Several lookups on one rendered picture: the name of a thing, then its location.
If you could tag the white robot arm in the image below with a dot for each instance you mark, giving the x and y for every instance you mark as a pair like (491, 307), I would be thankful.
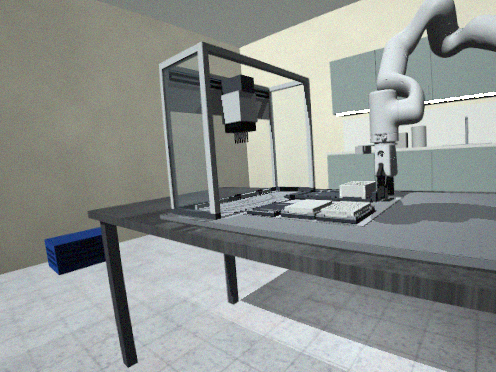
(446, 39)

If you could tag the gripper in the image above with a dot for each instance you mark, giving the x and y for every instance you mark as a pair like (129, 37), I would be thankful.
(385, 162)

